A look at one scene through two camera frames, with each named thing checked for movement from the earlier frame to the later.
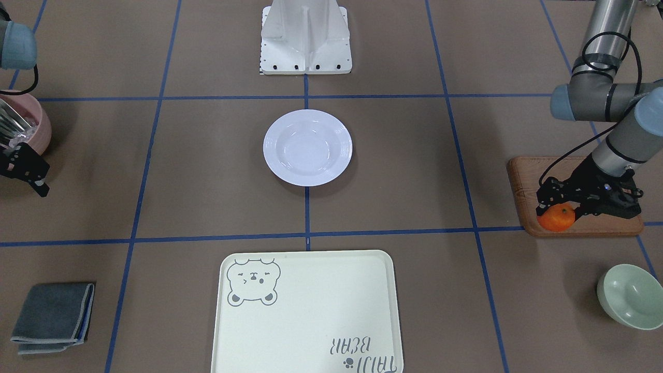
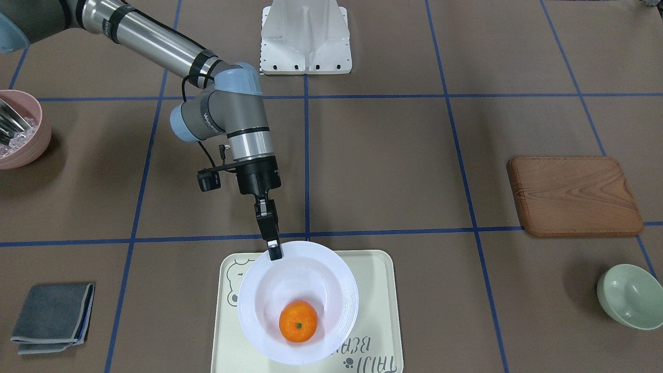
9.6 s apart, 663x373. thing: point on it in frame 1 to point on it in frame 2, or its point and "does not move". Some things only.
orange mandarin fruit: x=558 y=217 to x=298 y=321
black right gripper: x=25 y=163 to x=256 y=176
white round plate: x=307 y=147 to x=310 y=272
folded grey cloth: x=55 y=316 does not move
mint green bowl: x=632 y=295 does not move
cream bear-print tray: x=307 y=311 does not move
